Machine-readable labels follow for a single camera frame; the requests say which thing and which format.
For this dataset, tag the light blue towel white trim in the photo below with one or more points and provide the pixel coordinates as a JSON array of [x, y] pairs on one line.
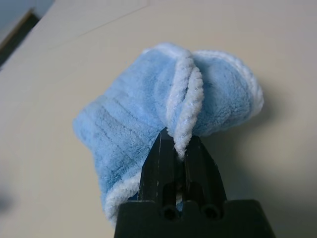
[[138, 109]]

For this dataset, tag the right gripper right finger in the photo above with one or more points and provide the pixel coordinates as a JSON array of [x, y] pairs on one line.
[[200, 168]]

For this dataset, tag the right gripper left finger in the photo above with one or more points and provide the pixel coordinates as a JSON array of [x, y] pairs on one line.
[[158, 168]]

